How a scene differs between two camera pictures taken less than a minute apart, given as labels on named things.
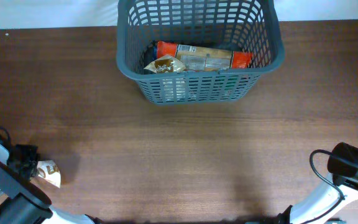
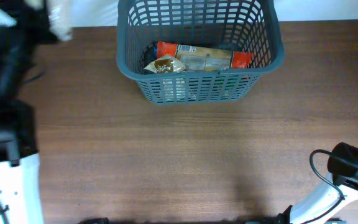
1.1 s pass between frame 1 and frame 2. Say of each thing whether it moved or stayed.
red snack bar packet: stayed
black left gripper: moved
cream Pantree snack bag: stayed
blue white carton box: stayed
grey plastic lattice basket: stayed
